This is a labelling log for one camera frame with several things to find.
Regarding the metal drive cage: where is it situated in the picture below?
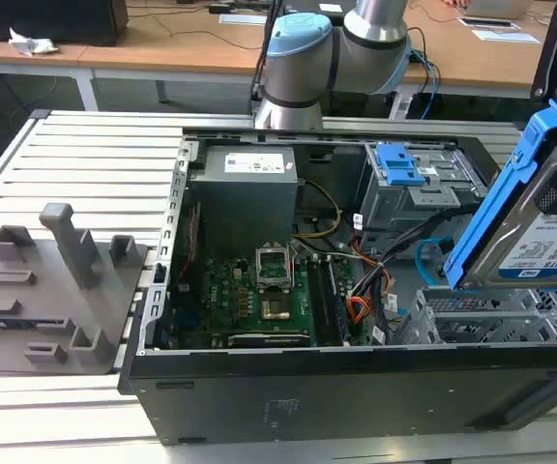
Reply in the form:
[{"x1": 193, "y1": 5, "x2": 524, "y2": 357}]
[{"x1": 358, "y1": 142, "x2": 490, "y2": 255}]

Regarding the hard disk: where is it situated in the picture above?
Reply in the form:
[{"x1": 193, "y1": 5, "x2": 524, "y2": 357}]
[{"x1": 442, "y1": 99, "x2": 557, "y2": 294}]

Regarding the blue disk wire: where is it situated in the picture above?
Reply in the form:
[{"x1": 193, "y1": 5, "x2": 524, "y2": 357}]
[{"x1": 415, "y1": 238, "x2": 454, "y2": 287}]

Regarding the black wire bundle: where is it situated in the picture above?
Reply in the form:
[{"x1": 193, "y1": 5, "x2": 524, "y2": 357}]
[{"x1": 355, "y1": 206, "x2": 466, "y2": 275}]

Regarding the grey power supply unit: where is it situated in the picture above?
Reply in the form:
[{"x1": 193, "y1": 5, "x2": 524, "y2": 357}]
[{"x1": 187, "y1": 146, "x2": 300, "y2": 252}]

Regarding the black expansion slot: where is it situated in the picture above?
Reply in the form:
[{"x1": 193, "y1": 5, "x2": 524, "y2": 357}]
[{"x1": 226, "y1": 331, "x2": 312, "y2": 348}]

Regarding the grey parts rack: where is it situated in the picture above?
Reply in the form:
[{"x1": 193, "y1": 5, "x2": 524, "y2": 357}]
[{"x1": 0, "y1": 202, "x2": 150, "y2": 376}]

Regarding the black box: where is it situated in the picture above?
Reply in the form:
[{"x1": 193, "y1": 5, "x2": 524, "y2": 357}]
[{"x1": 0, "y1": 0, "x2": 130, "y2": 48}]

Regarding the blue RAM slot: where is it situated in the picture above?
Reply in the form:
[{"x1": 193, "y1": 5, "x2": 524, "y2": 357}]
[{"x1": 327, "y1": 260, "x2": 353, "y2": 345}]

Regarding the blue drive cage latch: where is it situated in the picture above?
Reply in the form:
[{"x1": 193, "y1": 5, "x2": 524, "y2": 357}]
[{"x1": 376, "y1": 143, "x2": 428, "y2": 188}]

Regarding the metal socket cover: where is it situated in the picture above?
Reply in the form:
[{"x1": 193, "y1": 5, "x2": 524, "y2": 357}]
[{"x1": 256, "y1": 246, "x2": 292, "y2": 290}]

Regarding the crumpled white paper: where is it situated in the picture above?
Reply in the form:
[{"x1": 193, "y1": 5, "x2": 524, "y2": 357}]
[{"x1": 8, "y1": 27, "x2": 60, "y2": 57}]

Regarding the wooden desk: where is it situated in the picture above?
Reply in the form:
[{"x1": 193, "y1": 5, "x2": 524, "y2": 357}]
[{"x1": 0, "y1": 0, "x2": 555, "y2": 110}]

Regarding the blue cable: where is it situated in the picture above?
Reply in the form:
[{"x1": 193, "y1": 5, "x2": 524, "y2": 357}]
[{"x1": 411, "y1": 46, "x2": 443, "y2": 121}]

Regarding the green motherboard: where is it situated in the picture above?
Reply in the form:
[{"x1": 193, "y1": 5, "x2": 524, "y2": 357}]
[{"x1": 169, "y1": 241, "x2": 374, "y2": 349}]

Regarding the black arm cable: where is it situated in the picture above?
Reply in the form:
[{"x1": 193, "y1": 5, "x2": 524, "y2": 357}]
[{"x1": 250, "y1": 0, "x2": 285, "y2": 115}]

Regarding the black PC case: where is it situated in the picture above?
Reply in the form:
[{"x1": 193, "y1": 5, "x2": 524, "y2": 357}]
[{"x1": 117, "y1": 126, "x2": 557, "y2": 446}]

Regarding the red yellow black power wire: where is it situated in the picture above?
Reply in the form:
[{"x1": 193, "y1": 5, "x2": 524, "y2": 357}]
[{"x1": 344, "y1": 263, "x2": 396, "y2": 334}]

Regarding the metal disk bay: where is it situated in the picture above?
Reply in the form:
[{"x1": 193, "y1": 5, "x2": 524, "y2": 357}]
[{"x1": 397, "y1": 286, "x2": 557, "y2": 347}]

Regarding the black RAM slot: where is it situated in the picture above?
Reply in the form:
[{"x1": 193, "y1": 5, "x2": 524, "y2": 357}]
[{"x1": 306, "y1": 260, "x2": 333, "y2": 346}]

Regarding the grey laptop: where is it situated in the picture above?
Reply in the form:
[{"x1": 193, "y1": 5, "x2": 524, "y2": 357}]
[{"x1": 455, "y1": 0, "x2": 537, "y2": 19}]

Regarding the CPU socket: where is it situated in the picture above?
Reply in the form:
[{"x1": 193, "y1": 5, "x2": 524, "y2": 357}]
[{"x1": 255, "y1": 245, "x2": 293, "y2": 291}]

